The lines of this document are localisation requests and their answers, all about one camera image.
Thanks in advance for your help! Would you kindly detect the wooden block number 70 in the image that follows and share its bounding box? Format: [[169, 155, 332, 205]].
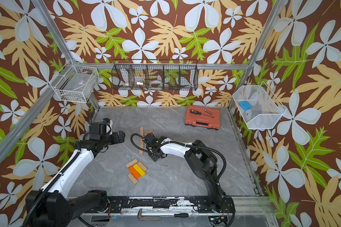
[[140, 135, 144, 146]]

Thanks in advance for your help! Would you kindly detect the wooden block diagonal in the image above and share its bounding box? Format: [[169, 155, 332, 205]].
[[144, 129, 153, 136]]

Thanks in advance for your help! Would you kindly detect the wooden block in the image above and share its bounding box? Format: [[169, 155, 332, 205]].
[[137, 161, 147, 172], [127, 173, 138, 184]]

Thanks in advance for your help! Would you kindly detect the wooden block number 53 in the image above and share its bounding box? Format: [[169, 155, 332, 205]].
[[126, 159, 138, 168]]

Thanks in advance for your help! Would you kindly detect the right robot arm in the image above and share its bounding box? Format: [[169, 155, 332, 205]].
[[130, 133, 235, 213]]

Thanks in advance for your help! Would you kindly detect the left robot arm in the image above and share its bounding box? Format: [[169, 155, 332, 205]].
[[22, 118, 126, 227]]

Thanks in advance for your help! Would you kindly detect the screwdriver in case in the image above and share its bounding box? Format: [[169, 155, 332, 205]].
[[190, 109, 213, 118]]

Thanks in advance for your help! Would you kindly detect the red tool case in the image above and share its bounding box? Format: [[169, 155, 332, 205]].
[[184, 106, 221, 130]]

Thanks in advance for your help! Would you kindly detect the blue object in basket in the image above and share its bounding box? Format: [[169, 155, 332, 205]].
[[239, 101, 253, 111]]

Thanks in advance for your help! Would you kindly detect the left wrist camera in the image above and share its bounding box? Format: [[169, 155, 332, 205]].
[[102, 118, 113, 127]]

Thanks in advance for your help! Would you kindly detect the white wire basket left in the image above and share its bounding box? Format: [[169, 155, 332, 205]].
[[50, 60, 99, 103]]

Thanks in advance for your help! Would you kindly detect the white wire basket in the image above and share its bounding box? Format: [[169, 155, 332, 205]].
[[50, 60, 99, 103], [233, 82, 287, 130]]

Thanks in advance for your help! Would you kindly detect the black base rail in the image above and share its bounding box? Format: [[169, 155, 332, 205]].
[[107, 195, 217, 214]]

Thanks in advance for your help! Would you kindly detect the black wire basket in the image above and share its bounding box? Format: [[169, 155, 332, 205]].
[[110, 59, 199, 91]]

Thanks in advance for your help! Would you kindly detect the white wire basket right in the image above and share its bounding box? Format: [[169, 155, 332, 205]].
[[233, 82, 287, 130]]

